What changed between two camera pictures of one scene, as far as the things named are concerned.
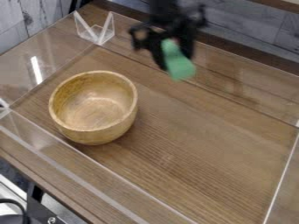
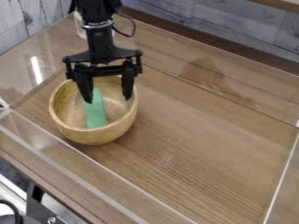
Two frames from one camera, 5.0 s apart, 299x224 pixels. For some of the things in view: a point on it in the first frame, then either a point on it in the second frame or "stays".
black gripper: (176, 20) to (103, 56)
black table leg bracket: (37, 213) stays
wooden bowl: (92, 105) stays
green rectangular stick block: (181, 66) to (95, 110)
